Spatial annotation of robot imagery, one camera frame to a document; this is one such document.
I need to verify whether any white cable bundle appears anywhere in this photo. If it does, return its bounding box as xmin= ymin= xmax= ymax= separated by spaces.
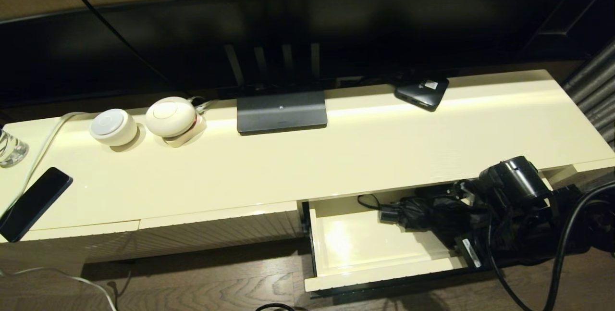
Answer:
xmin=190 ymin=96 xmax=219 ymax=114

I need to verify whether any grey fabric cushion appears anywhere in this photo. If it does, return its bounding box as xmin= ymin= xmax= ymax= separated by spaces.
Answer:
xmin=577 ymin=169 xmax=615 ymax=190

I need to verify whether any clear drinking glass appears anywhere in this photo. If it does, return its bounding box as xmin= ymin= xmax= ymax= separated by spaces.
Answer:
xmin=0 ymin=128 xmax=29 ymax=167

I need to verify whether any black set-top box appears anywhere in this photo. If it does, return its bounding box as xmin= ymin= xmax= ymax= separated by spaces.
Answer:
xmin=395 ymin=77 xmax=450 ymax=112

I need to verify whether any black smartphone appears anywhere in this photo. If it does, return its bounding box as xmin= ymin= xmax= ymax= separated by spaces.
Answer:
xmin=0 ymin=167 xmax=74 ymax=243

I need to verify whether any white round dome device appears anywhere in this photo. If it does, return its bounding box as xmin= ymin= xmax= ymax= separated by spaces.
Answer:
xmin=145 ymin=96 xmax=197 ymax=137

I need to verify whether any cream charging base plate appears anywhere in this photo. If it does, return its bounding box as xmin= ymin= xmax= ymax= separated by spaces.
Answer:
xmin=161 ymin=114 xmax=208 ymax=149

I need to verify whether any black umbrella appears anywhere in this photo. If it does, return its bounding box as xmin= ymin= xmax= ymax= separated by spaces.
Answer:
xmin=358 ymin=188 xmax=488 ymax=250

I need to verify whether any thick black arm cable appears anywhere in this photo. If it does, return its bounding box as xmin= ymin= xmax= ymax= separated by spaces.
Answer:
xmin=485 ymin=181 xmax=615 ymax=311

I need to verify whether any grey television base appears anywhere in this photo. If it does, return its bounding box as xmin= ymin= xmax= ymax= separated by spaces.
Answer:
xmin=236 ymin=90 xmax=329 ymax=135

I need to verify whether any blurred cream and black object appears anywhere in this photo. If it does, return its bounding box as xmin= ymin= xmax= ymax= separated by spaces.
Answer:
xmin=0 ymin=68 xmax=615 ymax=264

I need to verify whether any black flat television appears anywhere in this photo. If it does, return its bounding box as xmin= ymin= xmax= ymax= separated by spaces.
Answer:
xmin=96 ymin=0 xmax=577 ymax=95

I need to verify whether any white charging cable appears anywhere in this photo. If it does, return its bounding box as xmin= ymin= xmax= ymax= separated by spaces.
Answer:
xmin=0 ymin=112 xmax=118 ymax=311

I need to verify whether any white round speaker grey ring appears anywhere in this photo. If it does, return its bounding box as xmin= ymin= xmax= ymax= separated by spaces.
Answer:
xmin=89 ymin=108 xmax=139 ymax=147

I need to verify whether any grey pleated curtain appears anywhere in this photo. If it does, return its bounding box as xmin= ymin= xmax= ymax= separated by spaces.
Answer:
xmin=560 ymin=37 xmax=615 ymax=150

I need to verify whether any cream drawer with bar handle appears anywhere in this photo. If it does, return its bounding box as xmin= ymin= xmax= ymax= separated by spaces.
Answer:
xmin=302 ymin=181 xmax=553 ymax=298

